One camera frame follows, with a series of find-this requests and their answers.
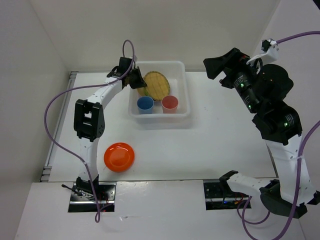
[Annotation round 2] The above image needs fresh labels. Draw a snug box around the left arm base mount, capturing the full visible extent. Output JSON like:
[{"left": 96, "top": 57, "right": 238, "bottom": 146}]
[{"left": 61, "top": 178, "right": 117, "bottom": 213}]

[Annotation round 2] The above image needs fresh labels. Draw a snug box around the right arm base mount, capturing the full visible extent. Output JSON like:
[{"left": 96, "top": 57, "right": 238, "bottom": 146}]
[{"left": 203, "top": 180, "right": 249, "bottom": 211}]

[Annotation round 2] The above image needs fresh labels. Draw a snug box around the round bamboo woven plate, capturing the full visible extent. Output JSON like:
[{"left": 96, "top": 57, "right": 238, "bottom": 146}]
[{"left": 143, "top": 71, "right": 171, "bottom": 101}]

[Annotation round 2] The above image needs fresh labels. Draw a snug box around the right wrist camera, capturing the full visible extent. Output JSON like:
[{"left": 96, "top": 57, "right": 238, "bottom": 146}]
[{"left": 246, "top": 38, "right": 279, "bottom": 66}]

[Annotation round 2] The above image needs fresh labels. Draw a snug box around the beige bear print plate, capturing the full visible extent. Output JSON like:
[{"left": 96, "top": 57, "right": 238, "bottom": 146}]
[{"left": 136, "top": 87, "right": 150, "bottom": 97}]

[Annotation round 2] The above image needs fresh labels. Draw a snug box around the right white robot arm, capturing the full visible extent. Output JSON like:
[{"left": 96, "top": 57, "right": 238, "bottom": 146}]
[{"left": 203, "top": 48, "right": 320, "bottom": 219}]

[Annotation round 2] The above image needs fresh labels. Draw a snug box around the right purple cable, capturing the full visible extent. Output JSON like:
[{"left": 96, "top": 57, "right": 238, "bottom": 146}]
[{"left": 236, "top": 30, "right": 320, "bottom": 240}]

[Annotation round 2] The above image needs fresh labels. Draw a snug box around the blue plastic cup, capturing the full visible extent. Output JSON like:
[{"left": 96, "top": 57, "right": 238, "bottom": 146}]
[{"left": 137, "top": 96, "right": 154, "bottom": 115}]

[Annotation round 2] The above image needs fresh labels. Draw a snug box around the orange plastic plate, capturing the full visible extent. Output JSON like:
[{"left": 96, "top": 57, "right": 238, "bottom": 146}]
[{"left": 103, "top": 142, "right": 135, "bottom": 173}]

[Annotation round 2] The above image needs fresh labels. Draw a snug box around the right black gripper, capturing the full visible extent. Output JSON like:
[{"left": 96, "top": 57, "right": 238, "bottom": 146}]
[{"left": 203, "top": 46, "right": 263, "bottom": 113}]

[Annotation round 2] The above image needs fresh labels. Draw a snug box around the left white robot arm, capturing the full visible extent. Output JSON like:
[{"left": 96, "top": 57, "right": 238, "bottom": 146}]
[{"left": 73, "top": 57, "right": 147, "bottom": 200}]

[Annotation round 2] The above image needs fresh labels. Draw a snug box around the pink plastic cup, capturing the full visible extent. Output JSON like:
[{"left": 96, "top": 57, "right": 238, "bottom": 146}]
[{"left": 161, "top": 95, "right": 179, "bottom": 114}]

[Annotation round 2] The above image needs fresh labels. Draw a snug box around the white plastic bin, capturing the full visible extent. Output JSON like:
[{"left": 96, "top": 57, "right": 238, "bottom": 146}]
[{"left": 128, "top": 60, "right": 191, "bottom": 128}]

